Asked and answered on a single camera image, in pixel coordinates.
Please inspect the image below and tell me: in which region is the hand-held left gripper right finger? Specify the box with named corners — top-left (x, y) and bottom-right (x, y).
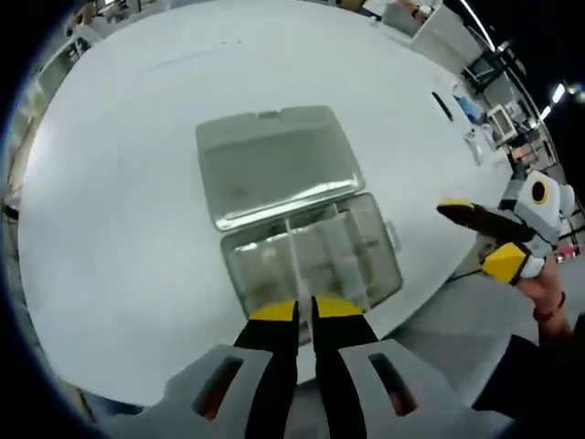
top-left (312, 294), bottom-right (465, 439)

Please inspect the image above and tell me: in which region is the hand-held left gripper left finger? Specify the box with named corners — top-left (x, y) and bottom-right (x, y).
top-left (159, 299), bottom-right (301, 439)

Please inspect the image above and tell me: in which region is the clear plastic divider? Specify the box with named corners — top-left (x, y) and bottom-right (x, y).
top-left (333, 203), bottom-right (369, 310)
top-left (285, 217), bottom-right (314, 347)

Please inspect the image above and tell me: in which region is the clear grey guide fixture box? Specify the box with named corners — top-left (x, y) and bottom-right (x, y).
top-left (195, 104), bottom-right (403, 312)

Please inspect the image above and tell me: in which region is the person's right hand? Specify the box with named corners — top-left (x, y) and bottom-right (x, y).
top-left (520, 262), bottom-right (563, 316)

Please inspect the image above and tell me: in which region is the small white monitor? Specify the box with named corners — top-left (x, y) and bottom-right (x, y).
top-left (485, 103), bottom-right (514, 144)

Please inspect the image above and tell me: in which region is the person's black shirt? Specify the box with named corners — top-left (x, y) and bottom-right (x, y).
top-left (470, 315), bottom-right (585, 422)

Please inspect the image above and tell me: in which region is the blue packet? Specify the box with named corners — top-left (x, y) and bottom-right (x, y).
top-left (452, 93), bottom-right (477, 121)

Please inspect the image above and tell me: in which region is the black pen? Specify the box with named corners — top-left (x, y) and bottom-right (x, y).
top-left (431, 91), bottom-right (454, 123)

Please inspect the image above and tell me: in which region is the person in blue shirt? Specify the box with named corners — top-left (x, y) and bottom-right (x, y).
top-left (80, 391), bottom-right (156, 424)

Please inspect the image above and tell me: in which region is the black stand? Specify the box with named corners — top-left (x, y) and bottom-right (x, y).
top-left (461, 39), bottom-right (525, 95)

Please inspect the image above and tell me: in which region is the white partition panel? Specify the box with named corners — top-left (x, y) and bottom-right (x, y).
top-left (410, 4), bottom-right (485, 77)

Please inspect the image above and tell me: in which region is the red bead bracelet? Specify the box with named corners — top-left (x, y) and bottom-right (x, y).
top-left (532, 290), bottom-right (568, 321)

